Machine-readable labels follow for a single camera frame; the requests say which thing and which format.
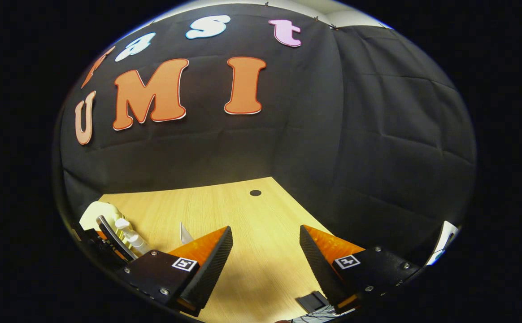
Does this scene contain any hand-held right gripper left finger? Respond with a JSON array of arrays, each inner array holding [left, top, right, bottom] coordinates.
[[123, 226, 234, 317]]

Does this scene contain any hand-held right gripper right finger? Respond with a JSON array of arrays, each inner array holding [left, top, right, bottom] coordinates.
[[299, 225, 422, 314]]

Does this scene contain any white pump bottle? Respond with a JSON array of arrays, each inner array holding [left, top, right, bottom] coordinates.
[[114, 218, 150, 256]]

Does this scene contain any small black box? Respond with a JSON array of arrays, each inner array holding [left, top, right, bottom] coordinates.
[[297, 291, 330, 313]]

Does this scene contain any black backdrop cloth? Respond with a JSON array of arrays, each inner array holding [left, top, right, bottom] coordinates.
[[52, 4, 477, 265]]

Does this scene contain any bundle of cables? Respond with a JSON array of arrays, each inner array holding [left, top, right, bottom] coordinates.
[[301, 307, 349, 322]]

